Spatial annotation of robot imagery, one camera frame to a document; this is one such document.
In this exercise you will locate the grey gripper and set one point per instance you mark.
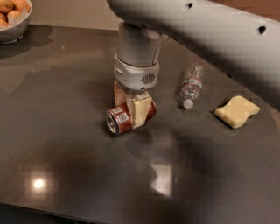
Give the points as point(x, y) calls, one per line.
point(133, 75)

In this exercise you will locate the red coke can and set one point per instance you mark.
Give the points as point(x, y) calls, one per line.
point(118, 118)

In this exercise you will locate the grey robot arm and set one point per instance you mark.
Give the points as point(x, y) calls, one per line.
point(239, 43)

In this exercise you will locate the clear plastic water bottle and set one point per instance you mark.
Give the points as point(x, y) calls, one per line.
point(192, 85)

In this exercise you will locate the yellow sponge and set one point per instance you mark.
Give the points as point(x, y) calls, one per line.
point(237, 111)

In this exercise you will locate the metal fruit bowl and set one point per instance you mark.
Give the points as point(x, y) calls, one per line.
point(16, 27)

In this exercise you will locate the orange fruit lower middle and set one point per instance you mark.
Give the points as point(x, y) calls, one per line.
point(13, 14)

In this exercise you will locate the orange fruit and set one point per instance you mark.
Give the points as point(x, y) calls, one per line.
point(21, 5)
point(3, 20)
point(13, 14)
point(6, 6)

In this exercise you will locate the orange fruit top right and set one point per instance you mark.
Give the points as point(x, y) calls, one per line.
point(21, 5)

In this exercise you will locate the orange fruit lower left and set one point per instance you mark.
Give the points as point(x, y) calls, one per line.
point(3, 20)

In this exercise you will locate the orange fruit top left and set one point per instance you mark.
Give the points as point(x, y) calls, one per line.
point(6, 6)

